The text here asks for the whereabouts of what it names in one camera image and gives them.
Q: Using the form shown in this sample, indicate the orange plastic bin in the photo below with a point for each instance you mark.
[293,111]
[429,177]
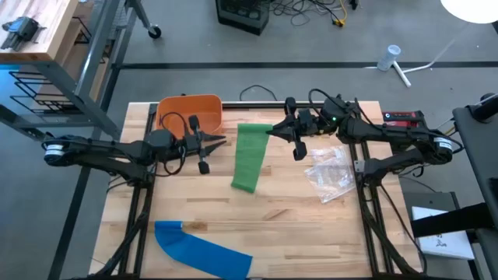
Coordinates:
[202,113]

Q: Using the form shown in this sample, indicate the green elastic bandage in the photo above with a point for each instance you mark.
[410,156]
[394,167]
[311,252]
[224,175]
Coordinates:
[249,155]

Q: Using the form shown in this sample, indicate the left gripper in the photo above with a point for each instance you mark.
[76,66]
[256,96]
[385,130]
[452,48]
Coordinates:
[203,168]

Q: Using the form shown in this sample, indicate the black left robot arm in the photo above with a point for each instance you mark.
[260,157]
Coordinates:
[116,151]

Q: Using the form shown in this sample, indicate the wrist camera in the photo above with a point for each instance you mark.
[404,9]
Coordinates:
[307,121]
[190,143]

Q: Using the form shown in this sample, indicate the blue elastic bandage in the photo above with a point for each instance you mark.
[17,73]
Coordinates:
[194,253]

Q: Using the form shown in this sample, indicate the black boxy device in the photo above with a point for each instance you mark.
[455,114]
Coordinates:
[21,31]

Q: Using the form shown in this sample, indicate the grey equipment cart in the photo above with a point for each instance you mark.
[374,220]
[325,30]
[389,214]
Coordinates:
[478,155]

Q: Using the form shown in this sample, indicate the wooden table with grey frame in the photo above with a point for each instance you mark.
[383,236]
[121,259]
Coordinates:
[39,23]

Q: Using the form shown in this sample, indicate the red battery pack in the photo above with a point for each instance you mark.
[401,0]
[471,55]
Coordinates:
[400,116]

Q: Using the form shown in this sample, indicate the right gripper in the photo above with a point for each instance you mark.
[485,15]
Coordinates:
[300,152]

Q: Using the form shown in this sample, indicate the white plastic cup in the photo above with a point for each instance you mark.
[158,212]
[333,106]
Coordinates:
[389,57]

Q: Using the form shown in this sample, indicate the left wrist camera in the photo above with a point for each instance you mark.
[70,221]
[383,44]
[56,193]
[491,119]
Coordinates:
[190,143]

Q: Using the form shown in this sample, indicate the dark grey flat box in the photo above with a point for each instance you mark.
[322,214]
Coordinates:
[428,199]

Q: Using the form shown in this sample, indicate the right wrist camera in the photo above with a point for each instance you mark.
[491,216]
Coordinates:
[307,121]

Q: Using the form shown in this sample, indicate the white lamp shade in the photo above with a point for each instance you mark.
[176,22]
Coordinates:
[470,9]

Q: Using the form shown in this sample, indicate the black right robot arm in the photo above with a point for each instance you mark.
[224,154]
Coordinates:
[389,132]

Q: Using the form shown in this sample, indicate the black aluminium table frame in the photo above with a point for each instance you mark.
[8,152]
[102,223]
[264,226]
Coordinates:
[253,104]

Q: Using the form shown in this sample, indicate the white flat box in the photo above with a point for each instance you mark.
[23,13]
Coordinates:
[439,237]

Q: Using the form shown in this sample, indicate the black caster wheel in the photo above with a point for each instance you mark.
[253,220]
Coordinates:
[154,32]

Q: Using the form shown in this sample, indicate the white lamp stand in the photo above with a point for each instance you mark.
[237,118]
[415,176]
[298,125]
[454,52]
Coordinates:
[402,75]

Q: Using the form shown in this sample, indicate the black computer case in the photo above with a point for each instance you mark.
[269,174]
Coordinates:
[243,15]

